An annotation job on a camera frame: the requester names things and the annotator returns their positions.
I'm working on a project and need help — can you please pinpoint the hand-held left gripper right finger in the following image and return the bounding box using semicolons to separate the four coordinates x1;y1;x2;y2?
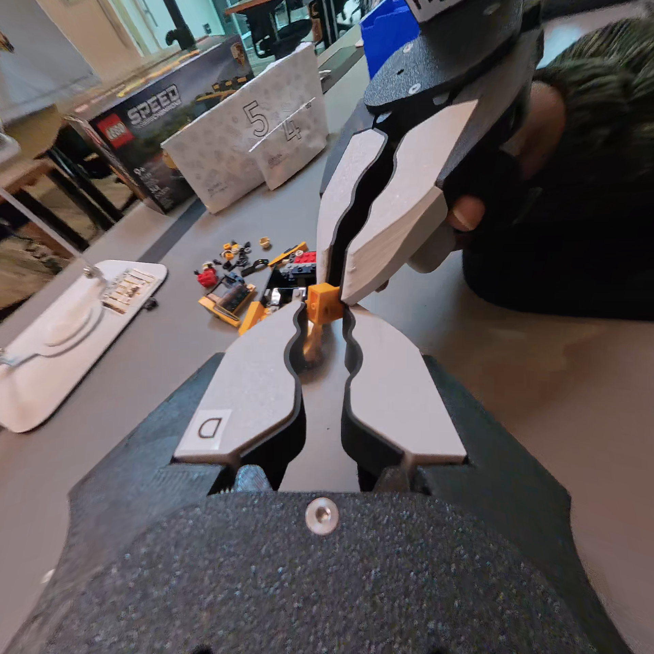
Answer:
341;305;468;481

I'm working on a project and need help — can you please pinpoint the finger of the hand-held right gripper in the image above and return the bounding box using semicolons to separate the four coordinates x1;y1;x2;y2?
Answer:
341;99;478;306
317;128;388;287

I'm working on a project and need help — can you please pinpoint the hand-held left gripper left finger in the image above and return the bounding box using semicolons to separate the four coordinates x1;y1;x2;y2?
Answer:
174;301;307;491

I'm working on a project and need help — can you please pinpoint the yellow lego car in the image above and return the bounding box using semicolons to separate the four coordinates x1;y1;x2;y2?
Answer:
239;250;320;335

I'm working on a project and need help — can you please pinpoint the yellow lego car roof section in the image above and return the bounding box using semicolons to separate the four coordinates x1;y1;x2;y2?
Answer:
198;273;256;328

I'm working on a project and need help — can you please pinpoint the yellow lego side panel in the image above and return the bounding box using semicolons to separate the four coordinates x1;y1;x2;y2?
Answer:
268;241;308;267

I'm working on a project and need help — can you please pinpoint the yellow lego corner brick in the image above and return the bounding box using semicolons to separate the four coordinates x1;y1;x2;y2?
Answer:
307;282;342;325

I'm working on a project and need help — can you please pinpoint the person's right forearm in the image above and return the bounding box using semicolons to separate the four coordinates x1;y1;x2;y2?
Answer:
531;15;654;174

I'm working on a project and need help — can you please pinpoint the pile of small lego pieces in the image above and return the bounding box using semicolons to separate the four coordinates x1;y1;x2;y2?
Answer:
215;239;253;271

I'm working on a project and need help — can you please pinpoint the black lego box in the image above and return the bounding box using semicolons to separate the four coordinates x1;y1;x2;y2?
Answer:
66;35;253;214

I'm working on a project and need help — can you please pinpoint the open lego instruction booklet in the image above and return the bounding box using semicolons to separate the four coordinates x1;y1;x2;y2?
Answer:
0;0;100;123

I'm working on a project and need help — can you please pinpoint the small white printed paper bag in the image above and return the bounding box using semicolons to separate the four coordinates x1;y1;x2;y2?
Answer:
250;97;329;191

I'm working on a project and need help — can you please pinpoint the blue plastic bin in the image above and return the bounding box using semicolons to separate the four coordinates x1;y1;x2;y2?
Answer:
359;0;422;80

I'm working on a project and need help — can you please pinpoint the large white printed paper bag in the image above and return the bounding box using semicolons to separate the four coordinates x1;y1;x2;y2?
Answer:
161;42;320;214

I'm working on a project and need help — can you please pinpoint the sticker sheet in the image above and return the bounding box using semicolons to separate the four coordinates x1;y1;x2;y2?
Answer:
101;270;156;315

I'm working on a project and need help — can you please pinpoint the black office chair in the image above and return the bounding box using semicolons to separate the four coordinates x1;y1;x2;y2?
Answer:
250;5;313;59

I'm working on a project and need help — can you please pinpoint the brown wooden desk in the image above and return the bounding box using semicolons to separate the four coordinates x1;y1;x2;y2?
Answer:
0;102;128;251

